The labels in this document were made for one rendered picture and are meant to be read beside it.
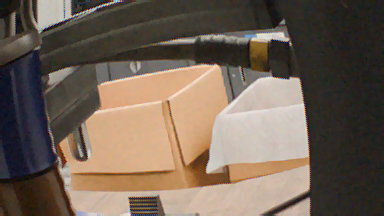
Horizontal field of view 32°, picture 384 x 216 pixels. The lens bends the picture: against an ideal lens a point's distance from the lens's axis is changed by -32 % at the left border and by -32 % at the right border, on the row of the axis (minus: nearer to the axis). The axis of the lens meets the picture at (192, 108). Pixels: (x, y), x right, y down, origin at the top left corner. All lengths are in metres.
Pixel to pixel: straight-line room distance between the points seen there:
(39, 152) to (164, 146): 2.59
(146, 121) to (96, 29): 2.38
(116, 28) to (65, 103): 0.11
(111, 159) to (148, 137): 0.16
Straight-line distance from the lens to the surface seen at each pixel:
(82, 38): 0.44
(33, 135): 0.22
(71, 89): 0.54
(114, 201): 1.12
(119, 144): 2.86
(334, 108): 0.39
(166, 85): 3.35
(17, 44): 0.21
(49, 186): 0.22
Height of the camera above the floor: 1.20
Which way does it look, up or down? 11 degrees down
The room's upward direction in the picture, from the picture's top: 12 degrees counter-clockwise
